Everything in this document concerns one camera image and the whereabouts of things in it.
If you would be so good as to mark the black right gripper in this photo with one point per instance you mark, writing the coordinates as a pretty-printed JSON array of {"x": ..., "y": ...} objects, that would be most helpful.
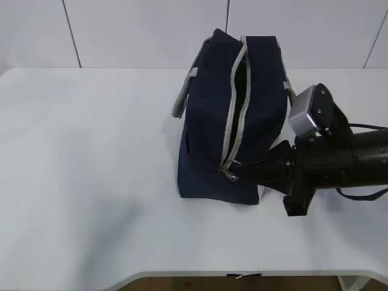
[{"x": 322, "y": 162}]

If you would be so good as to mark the navy insulated lunch bag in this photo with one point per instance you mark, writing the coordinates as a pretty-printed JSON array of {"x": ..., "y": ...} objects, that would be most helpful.
[{"x": 234, "y": 104}]

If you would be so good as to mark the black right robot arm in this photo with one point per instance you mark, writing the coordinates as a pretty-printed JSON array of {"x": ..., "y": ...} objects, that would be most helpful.
[{"x": 370, "y": 153}]

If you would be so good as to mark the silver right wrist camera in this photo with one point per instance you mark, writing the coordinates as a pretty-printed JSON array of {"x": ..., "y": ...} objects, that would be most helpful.
[{"x": 301, "y": 117}]

